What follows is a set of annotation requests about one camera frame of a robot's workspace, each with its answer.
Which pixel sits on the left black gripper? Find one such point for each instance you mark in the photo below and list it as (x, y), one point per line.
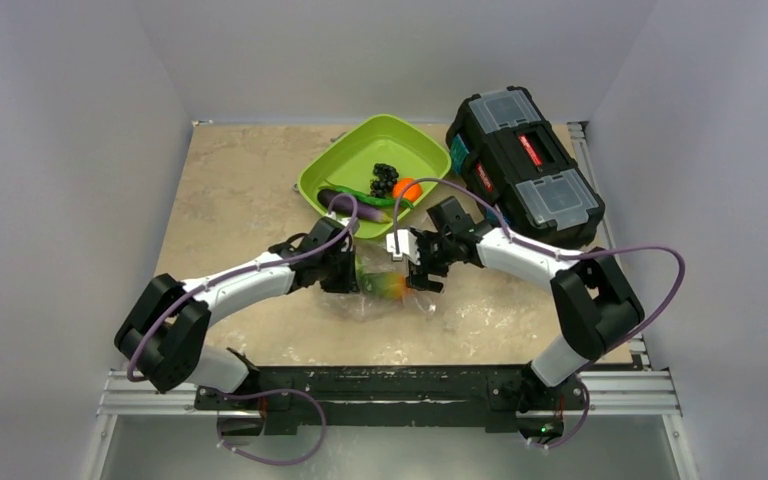
(347, 284)

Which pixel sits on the clear zip top bag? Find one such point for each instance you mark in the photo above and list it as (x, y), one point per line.
(373, 257)

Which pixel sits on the orange green fake mango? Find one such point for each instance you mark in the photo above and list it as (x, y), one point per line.
(383, 285)

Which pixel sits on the orange fake fruit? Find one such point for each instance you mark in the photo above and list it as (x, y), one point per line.
(407, 190)

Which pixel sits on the purple fake eggplant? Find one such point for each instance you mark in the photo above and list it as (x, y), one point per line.
(344, 202)

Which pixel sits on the green fake bean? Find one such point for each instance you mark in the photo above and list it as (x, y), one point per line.
(369, 199)

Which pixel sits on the dark fake grape bunch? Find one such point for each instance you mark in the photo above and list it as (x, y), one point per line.
(384, 178)

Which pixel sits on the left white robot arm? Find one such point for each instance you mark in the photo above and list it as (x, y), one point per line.
(163, 336)

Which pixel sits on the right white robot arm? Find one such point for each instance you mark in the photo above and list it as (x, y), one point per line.
(595, 304)

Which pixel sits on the green plastic tray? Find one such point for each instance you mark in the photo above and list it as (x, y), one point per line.
(370, 158)

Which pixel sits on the black Delixi toolbox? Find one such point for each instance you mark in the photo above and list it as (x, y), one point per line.
(508, 154)

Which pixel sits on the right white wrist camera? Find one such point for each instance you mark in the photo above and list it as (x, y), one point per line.
(402, 246)

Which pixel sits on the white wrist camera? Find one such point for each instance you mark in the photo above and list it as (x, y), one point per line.
(346, 221)
(402, 246)

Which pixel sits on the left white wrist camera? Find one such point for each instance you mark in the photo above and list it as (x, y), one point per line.
(346, 221)

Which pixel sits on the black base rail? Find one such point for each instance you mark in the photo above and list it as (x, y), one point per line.
(495, 398)

